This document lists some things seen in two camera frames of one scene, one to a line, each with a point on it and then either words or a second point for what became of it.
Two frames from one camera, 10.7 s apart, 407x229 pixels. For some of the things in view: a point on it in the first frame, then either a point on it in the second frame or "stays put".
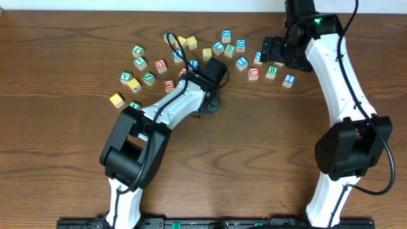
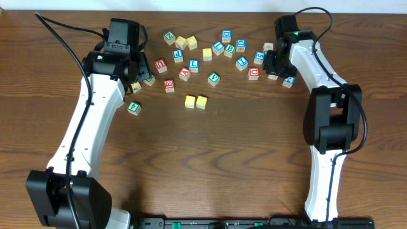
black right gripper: (275, 49) to (271, 63)
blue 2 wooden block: (289, 81) stays put
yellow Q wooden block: (191, 42) stays put
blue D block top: (226, 35) stays put
